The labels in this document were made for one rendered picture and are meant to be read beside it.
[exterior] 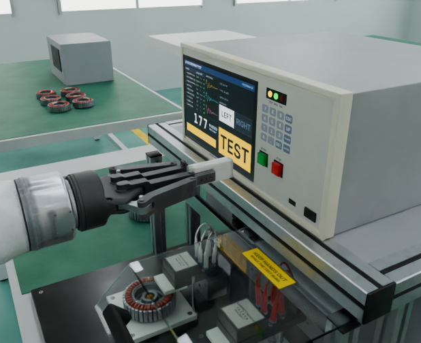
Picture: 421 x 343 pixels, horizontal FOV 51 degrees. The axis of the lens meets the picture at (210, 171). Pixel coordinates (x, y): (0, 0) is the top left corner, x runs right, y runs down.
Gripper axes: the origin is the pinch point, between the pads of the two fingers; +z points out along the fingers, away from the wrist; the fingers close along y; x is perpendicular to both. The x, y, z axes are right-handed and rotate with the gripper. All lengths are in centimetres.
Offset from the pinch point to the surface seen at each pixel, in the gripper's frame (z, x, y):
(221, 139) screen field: 9.4, -0.8, -12.7
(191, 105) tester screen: 9.4, 2.4, -24.6
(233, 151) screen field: 9.4, -1.8, -8.7
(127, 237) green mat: 3, -43, -54
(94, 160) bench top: 10, -43, -113
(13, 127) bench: -13, -43, -170
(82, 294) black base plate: -15, -41, -33
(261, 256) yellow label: 4.2, -11.6, 8.0
